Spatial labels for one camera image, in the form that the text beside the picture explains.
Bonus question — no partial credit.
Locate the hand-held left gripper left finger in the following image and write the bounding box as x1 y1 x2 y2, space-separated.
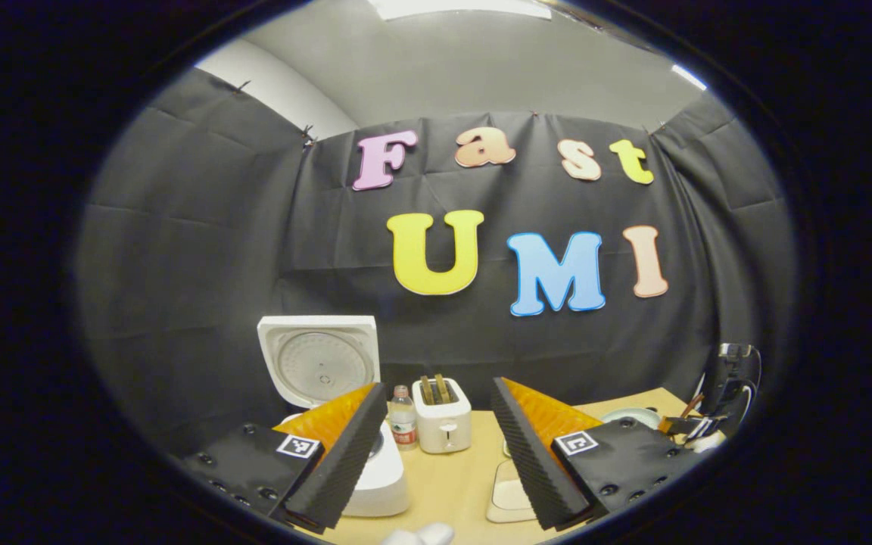
179 382 389 534

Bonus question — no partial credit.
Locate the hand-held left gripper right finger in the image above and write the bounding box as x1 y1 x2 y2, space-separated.
490 377 709 531

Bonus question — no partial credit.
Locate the clear tray of rice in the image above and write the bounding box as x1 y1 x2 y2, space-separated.
486 458 540 524

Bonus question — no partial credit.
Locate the white rice cooker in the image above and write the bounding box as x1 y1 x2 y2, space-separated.
257 315 411 519

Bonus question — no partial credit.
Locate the pale green plate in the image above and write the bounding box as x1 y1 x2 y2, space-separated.
601 407 662 429

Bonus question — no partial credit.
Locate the clear plastic water bottle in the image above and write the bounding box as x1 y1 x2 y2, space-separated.
390 385 419 452

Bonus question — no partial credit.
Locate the white toaster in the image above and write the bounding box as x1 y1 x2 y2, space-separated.
412 377 473 455

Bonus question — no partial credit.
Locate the black backdrop cloth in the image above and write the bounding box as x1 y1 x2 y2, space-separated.
76 67 796 455

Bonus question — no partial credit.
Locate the small ceiling light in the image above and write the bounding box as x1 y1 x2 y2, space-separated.
671 64 708 92

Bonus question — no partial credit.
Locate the large ceiling light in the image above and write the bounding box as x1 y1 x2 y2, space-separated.
368 0 554 21

